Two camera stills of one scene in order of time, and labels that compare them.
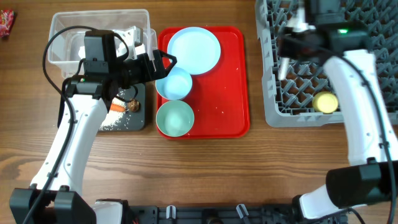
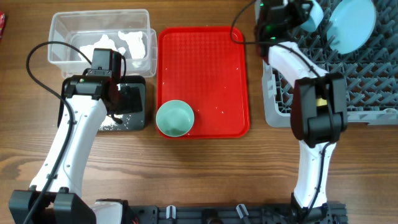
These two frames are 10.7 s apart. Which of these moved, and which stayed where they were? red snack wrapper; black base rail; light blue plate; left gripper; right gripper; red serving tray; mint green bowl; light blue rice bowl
Moved: right gripper; light blue plate; red snack wrapper; left gripper; light blue rice bowl
Stayed: black base rail; mint green bowl; red serving tray
